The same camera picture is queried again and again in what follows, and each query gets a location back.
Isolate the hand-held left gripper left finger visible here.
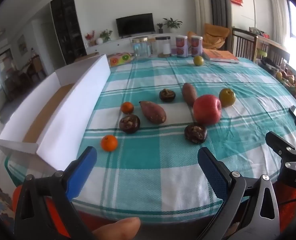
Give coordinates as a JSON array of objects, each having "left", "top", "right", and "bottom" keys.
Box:
[{"left": 13, "top": 146, "right": 98, "bottom": 240}]

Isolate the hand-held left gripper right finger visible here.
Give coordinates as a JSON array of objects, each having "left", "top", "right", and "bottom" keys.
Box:
[{"left": 197, "top": 147, "right": 280, "bottom": 240}]

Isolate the orange mandarin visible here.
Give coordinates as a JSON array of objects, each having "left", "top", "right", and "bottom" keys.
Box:
[
  {"left": 101, "top": 135, "right": 118, "bottom": 152},
  {"left": 121, "top": 102, "right": 134, "bottom": 115}
]

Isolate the white cardboard box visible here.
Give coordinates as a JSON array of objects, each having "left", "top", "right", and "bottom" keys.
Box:
[{"left": 0, "top": 54, "right": 111, "bottom": 172}]

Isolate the red apple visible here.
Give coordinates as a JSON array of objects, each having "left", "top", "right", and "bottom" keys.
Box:
[{"left": 193, "top": 94, "right": 222, "bottom": 125}]

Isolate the purple sweet potato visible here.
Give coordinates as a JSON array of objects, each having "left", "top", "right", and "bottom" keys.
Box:
[
  {"left": 182, "top": 82, "right": 198, "bottom": 107},
  {"left": 139, "top": 101, "right": 167, "bottom": 124}
]

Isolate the colourful toy clutter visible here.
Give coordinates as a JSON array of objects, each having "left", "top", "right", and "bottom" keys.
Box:
[{"left": 275, "top": 70, "right": 296, "bottom": 105}]

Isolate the teal plaid tablecloth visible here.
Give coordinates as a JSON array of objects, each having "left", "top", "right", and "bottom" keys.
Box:
[{"left": 4, "top": 54, "right": 296, "bottom": 224}]

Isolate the dark wooden slatted chair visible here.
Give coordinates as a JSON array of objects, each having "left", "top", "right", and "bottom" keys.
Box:
[{"left": 231, "top": 27, "right": 258, "bottom": 59}]

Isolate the orange book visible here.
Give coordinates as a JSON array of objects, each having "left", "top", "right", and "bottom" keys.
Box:
[{"left": 202, "top": 49, "right": 240, "bottom": 64}]

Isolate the fruit print pouch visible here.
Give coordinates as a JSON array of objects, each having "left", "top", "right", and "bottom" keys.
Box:
[{"left": 109, "top": 52, "right": 132, "bottom": 67}]

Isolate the white sheer curtain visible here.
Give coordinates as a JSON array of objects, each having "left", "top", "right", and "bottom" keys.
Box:
[{"left": 266, "top": 0, "right": 292, "bottom": 48}]

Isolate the orange armchair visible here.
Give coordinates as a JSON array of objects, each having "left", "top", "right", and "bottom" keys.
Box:
[{"left": 188, "top": 23, "right": 232, "bottom": 50}]

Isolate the white television cabinet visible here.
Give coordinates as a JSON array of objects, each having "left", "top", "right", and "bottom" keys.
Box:
[{"left": 85, "top": 32, "right": 188, "bottom": 55}]

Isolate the red label tin can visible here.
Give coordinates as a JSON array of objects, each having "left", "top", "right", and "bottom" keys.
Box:
[
  {"left": 191, "top": 35, "right": 203, "bottom": 57},
  {"left": 176, "top": 35, "right": 188, "bottom": 58}
]

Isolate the red flower bouquet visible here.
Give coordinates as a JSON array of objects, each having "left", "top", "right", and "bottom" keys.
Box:
[{"left": 85, "top": 31, "right": 95, "bottom": 46}]

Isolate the gold lid clear jar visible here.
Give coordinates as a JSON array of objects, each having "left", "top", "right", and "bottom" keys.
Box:
[{"left": 131, "top": 37, "right": 152, "bottom": 59}]

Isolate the bushy green potted plant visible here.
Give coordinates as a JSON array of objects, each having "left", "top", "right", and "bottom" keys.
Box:
[{"left": 99, "top": 29, "right": 113, "bottom": 43}]

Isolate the black lid clear jar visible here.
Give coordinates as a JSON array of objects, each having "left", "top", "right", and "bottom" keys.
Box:
[{"left": 155, "top": 37, "right": 172, "bottom": 57}]

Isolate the dark glass display cabinet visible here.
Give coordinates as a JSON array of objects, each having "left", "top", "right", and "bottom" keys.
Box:
[{"left": 50, "top": 0, "right": 87, "bottom": 65}]

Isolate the grey curtain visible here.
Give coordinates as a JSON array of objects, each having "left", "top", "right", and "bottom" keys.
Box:
[{"left": 204, "top": 0, "right": 233, "bottom": 28}]

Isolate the black television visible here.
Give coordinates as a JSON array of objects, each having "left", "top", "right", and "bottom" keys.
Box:
[{"left": 116, "top": 13, "right": 155, "bottom": 37}]

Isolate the white patterned curtain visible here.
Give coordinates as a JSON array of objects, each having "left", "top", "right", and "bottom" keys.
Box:
[{"left": 193, "top": 0, "right": 211, "bottom": 35}]

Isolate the large green potted plant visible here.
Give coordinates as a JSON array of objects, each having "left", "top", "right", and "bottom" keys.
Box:
[{"left": 163, "top": 17, "right": 183, "bottom": 33}]

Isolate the framed wall picture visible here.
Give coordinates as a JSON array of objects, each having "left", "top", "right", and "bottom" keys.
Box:
[{"left": 18, "top": 35, "right": 28, "bottom": 55}]

